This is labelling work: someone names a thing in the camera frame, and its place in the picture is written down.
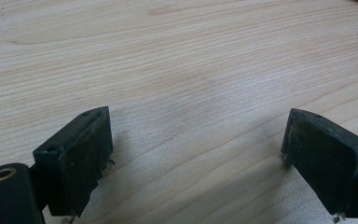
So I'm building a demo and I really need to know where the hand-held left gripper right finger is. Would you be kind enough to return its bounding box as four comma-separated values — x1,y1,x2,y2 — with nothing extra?
281,107,358,219

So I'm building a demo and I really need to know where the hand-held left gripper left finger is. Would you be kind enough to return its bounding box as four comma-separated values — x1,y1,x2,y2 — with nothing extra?
32,105,117,218

